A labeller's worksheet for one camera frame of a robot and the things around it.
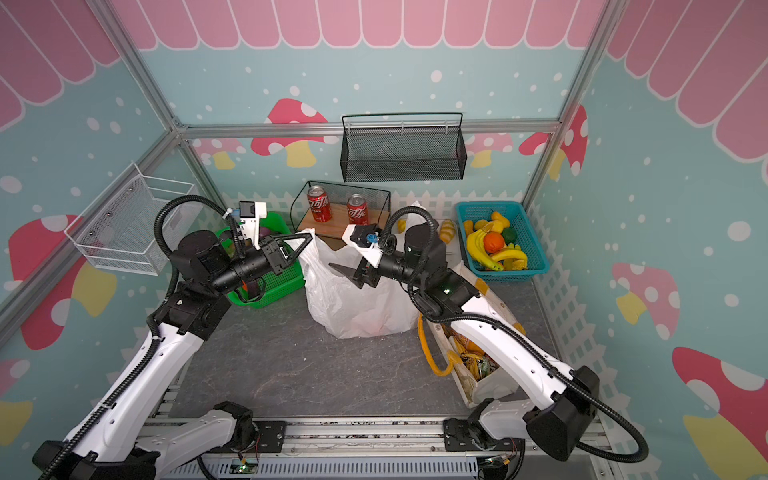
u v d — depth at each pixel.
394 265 0.54
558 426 0.37
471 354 0.74
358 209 0.89
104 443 0.38
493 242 1.04
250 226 0.55
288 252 0.61
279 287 0.93
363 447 0.74
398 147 0.96
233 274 0.53
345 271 0.55
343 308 0.75
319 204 0.92
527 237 1.08
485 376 0.65
